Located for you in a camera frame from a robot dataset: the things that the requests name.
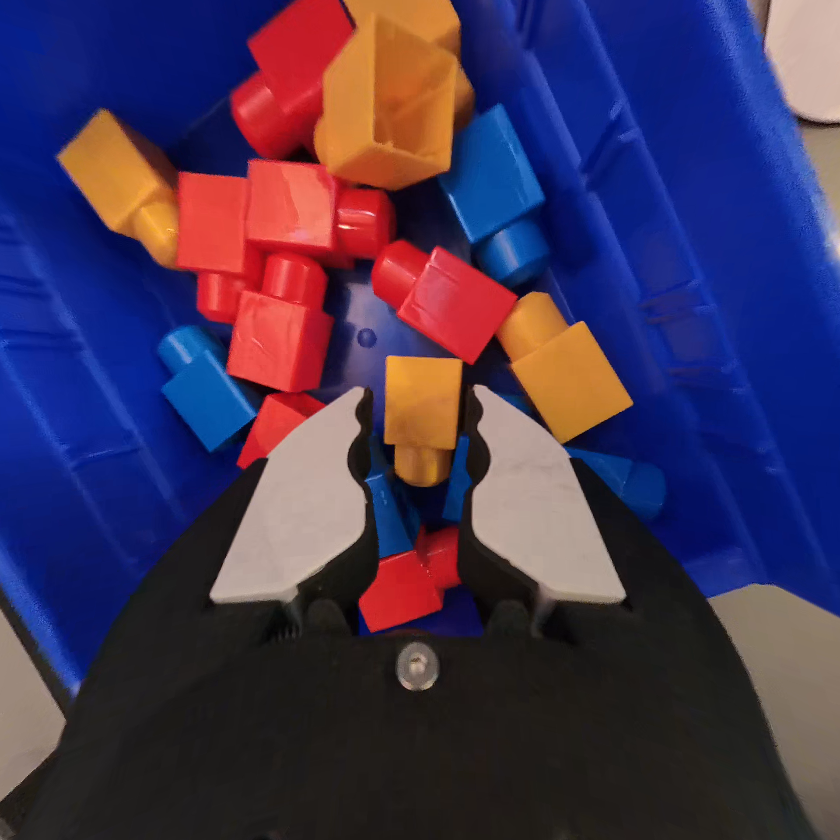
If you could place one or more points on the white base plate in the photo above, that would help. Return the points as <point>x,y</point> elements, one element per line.
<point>807,65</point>

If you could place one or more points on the grey desk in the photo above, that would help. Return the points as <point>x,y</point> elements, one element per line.
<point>787,656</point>

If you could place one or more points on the pile of mixed building blocks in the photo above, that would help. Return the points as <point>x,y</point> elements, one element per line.
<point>289,210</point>

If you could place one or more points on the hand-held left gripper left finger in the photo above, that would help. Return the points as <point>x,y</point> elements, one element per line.
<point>295,525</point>

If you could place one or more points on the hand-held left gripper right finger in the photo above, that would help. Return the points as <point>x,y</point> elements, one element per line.
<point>544,525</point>

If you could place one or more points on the yellow toy block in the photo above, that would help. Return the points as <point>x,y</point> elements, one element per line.
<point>420,400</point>

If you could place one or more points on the blue plastic bin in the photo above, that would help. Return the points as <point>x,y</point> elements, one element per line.
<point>656,197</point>

